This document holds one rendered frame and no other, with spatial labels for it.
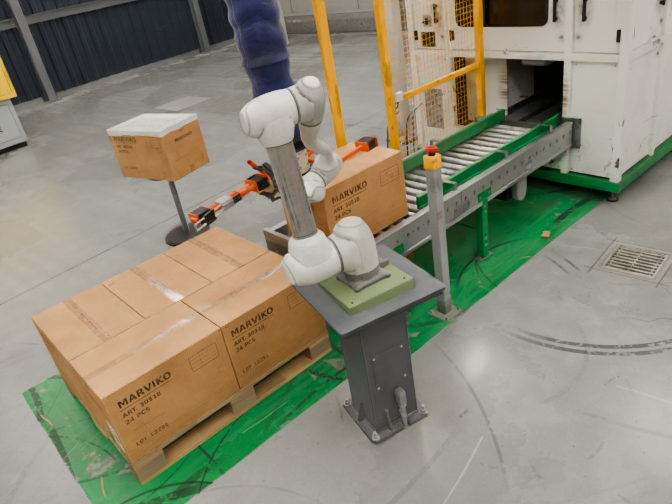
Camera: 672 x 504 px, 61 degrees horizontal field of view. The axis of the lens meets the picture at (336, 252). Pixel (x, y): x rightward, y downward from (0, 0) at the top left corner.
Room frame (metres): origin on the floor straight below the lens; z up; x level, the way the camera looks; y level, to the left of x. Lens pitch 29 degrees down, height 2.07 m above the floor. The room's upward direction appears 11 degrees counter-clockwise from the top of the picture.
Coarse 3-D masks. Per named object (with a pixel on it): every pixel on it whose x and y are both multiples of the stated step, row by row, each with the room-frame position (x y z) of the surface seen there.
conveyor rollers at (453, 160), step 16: (496, 128) 4.29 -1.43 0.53; (512, 128) 4.19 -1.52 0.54; (528, 128) 4.10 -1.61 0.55; (464, 144) 4.02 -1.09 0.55; (480, 144) 4.00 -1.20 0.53; (496, 144) 3.90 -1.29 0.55; (448, 160) 3.79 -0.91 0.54; (464, 160) 3.71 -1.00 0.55; (416, 176) 3.58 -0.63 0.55; (448, 176) 3.48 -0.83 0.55; (416, 192) 3.34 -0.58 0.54; (416, 208) 3.11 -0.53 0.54
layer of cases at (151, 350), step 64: (192, 256) 3.03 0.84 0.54; (256, 256) 2.88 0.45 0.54; (64, 320) 2.57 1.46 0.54; (128, 320) 2.45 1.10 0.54; (192, 320) 2.34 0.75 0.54; (256, 320) 2.36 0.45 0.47; (320, 320) 2.58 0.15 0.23; (128, 384) 1.95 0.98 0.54; (192, 384) 2.11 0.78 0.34; (128, 448) 1.89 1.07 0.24
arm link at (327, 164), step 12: (300, 132) 2.19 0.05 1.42; (312, 132) 2.15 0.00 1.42; (312, 144) 2.21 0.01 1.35; (324, 144) 2.32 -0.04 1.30; (324, 156) 2.40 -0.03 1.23; (336, 156) 2.51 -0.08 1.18; (312, 168) 2.47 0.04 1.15; (324, 168) 2.43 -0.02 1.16; (336, 168) 2.46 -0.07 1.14; (324, 180) 2.42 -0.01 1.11
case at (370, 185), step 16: (352, 144) 3.30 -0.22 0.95; (352, 160) 3.03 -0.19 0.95; (368, 160) 2.99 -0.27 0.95; (384, 160) 2.96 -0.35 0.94; (400, 160) 3.03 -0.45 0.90; (336, 176) 2.84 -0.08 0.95; (352, 176) 2.81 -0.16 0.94; (368, 176) 2.88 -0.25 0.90; (384, 176) 2.95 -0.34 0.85; (400, 176) 3.02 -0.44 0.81; (336, 192) 2.74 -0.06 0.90; (352, 192) 2.80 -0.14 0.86; (368, 192) 2.87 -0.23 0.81; (384, 192) 2.94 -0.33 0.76; (400, 192) 3.01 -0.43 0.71; (320, 208) 2.72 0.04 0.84; (336, 208) 2.73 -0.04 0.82; (352, 208) 2.79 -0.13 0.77; (368, 208) 2.86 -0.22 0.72; (384, 208) 2.93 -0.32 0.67; (400, 208) 3.00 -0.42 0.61; (288, 224) 2.99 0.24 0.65; (320, 224) 2.74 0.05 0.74; (368, 224) 2.85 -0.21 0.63; (384, 224) 2.92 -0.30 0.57
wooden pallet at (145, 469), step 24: (288, 360) 2.43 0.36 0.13; (312, 360) 2.52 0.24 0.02; (264, 384) 2.39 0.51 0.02; (216, 408) 2.15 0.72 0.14; (240, 408) 2.22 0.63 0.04; (192, 432) 2.13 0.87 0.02; (216, 432) 2.12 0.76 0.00; (144, 456) 1.91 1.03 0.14; (168, 456) 2.01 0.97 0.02; (144, 480) 1.89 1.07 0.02
